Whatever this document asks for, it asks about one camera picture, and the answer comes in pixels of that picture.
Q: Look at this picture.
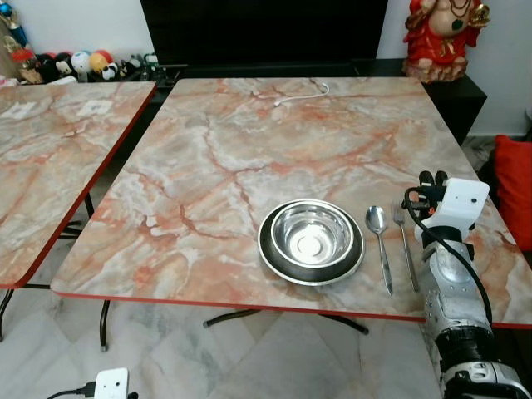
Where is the stainless steel fork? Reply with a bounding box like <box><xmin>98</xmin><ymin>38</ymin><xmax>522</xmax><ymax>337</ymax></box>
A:
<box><xmin>391</xmin><ymin>203</ymin><xmax>421</xmax><ymax>294</ymax></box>

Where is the stainless steel spoon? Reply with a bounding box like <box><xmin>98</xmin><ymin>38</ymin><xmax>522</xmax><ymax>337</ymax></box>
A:
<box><xmin>366</xmin><ymin>205</ymin><xmax>395</xmax><ymax>297</ymax></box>

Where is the red cushion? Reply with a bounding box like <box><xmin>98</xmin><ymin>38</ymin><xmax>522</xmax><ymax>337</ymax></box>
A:
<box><xmin>494</xmin><ymin>134</ymin><xmax>532</xmax><ymax>253</ymax></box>

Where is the stainless steel bowl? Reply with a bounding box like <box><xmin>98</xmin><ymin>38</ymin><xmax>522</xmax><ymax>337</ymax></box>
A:
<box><xmin>271</xmin><ymin>203</ymin><xmax>355</xmax><ymax>268</ymax></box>

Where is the red laughing Buddha statue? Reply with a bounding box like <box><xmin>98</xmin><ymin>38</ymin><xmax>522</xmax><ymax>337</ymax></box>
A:
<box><xmin>402</xmin><ymin>0</ymin><xmax>492</xmax><ymax>85</ymax></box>

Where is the black plate with white rim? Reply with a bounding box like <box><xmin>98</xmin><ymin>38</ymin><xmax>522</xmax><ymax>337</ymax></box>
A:
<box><xmin>258</xmin><ymin>199</ymin><xmax>366</xmax><ymax>288</ymax></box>

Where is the black television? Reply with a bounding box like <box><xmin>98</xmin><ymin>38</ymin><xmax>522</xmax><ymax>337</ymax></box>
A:
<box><xmin>139</xmin><ymin>0</ymin><xmax>390</xmax><ymax>69</ymax></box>

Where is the yellow and red plush toy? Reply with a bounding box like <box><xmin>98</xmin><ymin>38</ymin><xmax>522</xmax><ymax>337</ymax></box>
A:
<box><xmin>90</xmin><ymin>48</ymin><xmax>114</xmax><ymax>77</ymax></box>

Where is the white round head plush toy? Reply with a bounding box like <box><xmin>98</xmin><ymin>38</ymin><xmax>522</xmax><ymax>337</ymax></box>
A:
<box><xmin>71</xmin><ymin>50</ymin><xmax>92</xmax><ymax>81</ymax></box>

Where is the black mouse plush toy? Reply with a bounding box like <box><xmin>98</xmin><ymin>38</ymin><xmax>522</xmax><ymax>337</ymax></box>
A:
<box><xmin>32</xmin><ymin>52</ymin><xmax>72</xmax><ymax>85</ymax></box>

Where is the colourful standing figurine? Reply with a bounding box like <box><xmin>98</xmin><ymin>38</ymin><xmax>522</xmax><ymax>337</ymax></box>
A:
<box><xmin>0</xmin><ymin>10</ymin><xmax>31</xmax><ymax>61</ymax></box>

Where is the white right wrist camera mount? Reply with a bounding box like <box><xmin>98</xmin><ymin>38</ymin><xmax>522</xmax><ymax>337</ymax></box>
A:
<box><xmin>426</xmin><ymin>176</ymin><xmax>490</xmax><ymax>244</ymax></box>

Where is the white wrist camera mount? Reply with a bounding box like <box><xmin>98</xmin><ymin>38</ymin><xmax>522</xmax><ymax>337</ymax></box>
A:
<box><xmin>426</xmin><ymin>176</ymin><xmax>490</xmax><ymax>244</ymax></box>
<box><xmin>93</xmin><ymin>367</ymin><xmax>131</xmax><ymax>399</ymax></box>

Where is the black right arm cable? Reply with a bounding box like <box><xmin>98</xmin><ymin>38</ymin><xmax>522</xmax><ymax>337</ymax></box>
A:
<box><xmin>404</xmin><ymin>186</ymin><xmax>494</xmax><ymax>333</ymax></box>

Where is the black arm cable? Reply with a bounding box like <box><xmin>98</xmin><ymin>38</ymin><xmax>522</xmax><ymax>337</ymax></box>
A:
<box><xmin>404</xmin><ymin>186</ymin><xmax>494</xmax><ymax>333</ymax></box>
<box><xmin>45</xmin><ymin>382</ymin><xmax>97</xmax><ymax>399</ymax></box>

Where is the white cable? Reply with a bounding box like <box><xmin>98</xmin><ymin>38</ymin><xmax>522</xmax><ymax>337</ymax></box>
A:
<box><xmin>273</xmin><ymin>80</ymin><xmax>331</xmax><ymax>107</ymax></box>

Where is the black metal table leg frame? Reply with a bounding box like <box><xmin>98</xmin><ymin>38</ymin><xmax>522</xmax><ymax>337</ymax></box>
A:
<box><xmin>0</xmin><ymin>191</ymin><xmax>97</xmax><ymax>343</ymax></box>
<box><xmin>98</xmin><ymin>298</ymin><xmax>372</xmax><ymax>353</ymax></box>

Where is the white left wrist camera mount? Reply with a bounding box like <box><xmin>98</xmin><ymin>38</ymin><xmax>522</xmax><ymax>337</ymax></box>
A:
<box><xmin>93</xmin><ymin>367</ymin><xmax>131</xmax><ymax>399</ymax></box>

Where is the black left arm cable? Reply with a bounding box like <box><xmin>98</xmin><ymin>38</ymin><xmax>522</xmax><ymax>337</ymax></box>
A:
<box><xmin>45</xmin><ymin>382</ymin><xmax>97</xmax><ymax>399</ymax></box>

